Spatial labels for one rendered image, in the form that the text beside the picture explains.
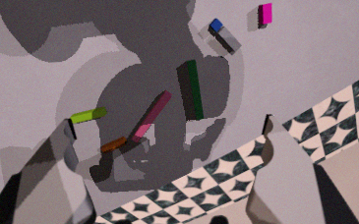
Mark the lime green rod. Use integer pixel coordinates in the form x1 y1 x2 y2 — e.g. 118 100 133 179
70 107 107 124

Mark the magenta rectangular block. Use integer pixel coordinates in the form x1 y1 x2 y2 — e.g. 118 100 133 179
259 3 271 24

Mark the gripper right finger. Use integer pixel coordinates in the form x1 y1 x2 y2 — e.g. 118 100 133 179
245 114 359 224

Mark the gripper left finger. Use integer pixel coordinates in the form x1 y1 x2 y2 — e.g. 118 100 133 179
0 118 96 224

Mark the orange rod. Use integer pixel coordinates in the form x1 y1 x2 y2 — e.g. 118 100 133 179
101 137 127 153

